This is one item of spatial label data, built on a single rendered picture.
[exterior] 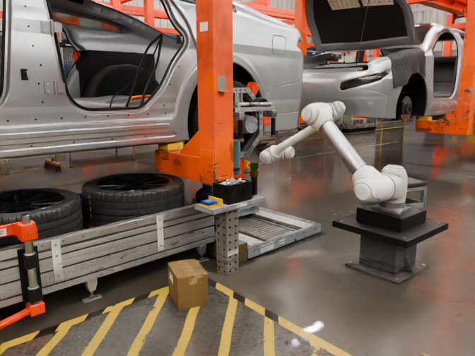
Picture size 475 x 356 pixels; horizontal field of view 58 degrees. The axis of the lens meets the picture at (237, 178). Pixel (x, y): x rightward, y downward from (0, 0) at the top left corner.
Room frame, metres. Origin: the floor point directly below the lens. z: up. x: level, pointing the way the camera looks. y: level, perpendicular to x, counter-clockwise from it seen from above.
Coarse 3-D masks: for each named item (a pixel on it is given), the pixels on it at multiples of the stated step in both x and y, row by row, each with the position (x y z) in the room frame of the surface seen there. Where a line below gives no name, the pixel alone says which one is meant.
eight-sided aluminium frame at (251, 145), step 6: (234, 90) 3.26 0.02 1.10; (240, 90) 3.31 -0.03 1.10; (246, 90) 3.34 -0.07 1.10; (246, 96) 3.40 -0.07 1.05; (252, 96) 3.39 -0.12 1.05; (258, 114) 3.45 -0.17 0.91; (258, 120) 3.45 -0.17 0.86; (258, 126) 3.45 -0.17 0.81; (258, 132) 3.45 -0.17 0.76; (252, 138) 3.45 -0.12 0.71; (258, 138) 3.44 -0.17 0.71; (252, 144) 3.39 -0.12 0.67; (246, 150) 3.37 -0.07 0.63; (240, 156) 3.30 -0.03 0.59; (246, 156) 3.34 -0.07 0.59
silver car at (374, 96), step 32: (416, 32) 6.31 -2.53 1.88; (448, 32) 6.58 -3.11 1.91; (320, 64) 6.59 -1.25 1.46; (352, 64) 6.54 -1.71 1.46; (384, 64) 5.26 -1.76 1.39; (448, 64) 9.12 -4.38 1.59; (320, 96) 5.54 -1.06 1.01; (352, 96) 5.28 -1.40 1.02; (384, 96) 5.22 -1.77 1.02; (416, 96) 5.90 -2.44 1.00; (448, 96) 6.36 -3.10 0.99
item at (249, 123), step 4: (248, 116) 3.19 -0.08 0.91; (252, 116) 3.19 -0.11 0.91; (236, 120) 3.21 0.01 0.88; (244, 120) 3.16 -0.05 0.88; (248, 120) 3.16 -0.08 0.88; (252, 120) 3.19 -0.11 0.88; (256, 120) 3.21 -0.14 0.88; (236, 124) 3.20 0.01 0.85; (244, 124) 3.15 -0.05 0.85; (248, 124) 3.16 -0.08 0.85; (252, 124) 3.19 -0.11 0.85; (256, 124) 3.21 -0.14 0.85; (236, 128) 3.21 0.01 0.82; (244, 128) 3.16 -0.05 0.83; (248, 128) 3.16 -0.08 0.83; (252, 128) 3.19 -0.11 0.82; (256, 128) 3.22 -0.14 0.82; (236, 132) 3.28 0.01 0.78; (244, 132) 3.20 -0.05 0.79; (248, 132) 3.17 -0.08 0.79; (252, 132) 3.19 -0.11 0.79
